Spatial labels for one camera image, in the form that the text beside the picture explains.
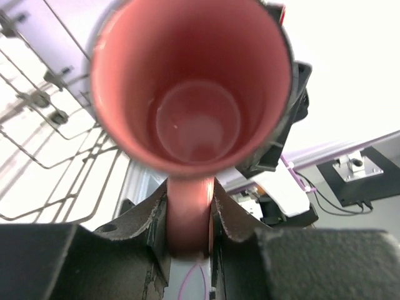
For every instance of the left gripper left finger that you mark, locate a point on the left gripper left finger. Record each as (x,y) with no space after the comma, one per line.
(126,258)

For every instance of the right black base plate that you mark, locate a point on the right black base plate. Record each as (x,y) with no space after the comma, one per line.
(368,177)

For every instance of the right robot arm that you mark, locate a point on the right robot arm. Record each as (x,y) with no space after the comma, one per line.
(280,194)

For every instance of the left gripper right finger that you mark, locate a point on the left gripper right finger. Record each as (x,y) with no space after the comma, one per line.
(253,261)

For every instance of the grey wire dish rack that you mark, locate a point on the grey wire dish rack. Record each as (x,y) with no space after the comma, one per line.
(57,163)

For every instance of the pink patterned mug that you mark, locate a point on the pink patterned mug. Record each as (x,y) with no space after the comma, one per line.
(191,88)

